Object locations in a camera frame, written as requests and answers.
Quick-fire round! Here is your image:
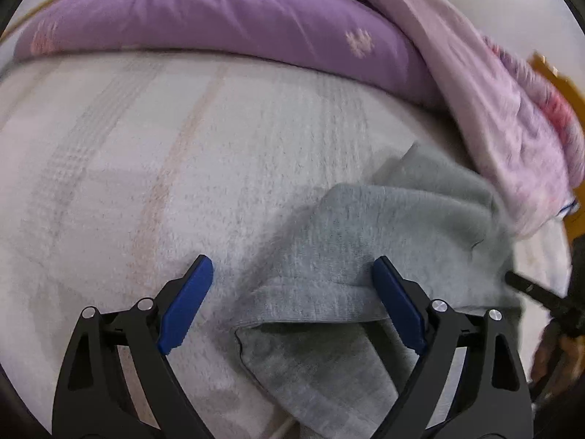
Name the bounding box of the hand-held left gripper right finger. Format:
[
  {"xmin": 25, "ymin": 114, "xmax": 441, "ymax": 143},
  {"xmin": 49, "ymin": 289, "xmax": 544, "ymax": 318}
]
[{"xmin": 366, "ymin": 256, "xmax": 535, "ymax": 439}]

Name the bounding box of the purple floral quilt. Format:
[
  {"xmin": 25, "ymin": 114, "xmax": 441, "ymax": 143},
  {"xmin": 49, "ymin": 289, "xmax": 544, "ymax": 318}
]
[{"xmin": 14, "ymin": 0, "xmax": 585, "ymax": 239}]

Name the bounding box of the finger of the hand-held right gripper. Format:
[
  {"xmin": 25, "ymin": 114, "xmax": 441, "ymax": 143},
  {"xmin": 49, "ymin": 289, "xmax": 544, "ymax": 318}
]
[{"xmin": 505, "ymin": 271, "xmax": 567, "ymax": 314}]

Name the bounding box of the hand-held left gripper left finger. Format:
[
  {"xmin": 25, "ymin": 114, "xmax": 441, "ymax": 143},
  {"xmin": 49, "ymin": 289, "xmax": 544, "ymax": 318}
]
[{"xmin": 52, "ymin": 254, "xmax": 215, "ymax": 439}]

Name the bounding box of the grey sweatshirt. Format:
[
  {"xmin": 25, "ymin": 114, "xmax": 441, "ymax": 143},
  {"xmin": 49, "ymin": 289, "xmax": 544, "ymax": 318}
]
[{"xmin": 233, "ymin": 142, "xmax": 524, "ymax": 439}]

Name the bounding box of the wooden bed headboard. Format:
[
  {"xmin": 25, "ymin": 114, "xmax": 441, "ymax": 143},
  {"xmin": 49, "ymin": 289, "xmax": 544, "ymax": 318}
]
[{"xmin": 528, "ymin": 52, "xmax": 585, "ymax": 243}]

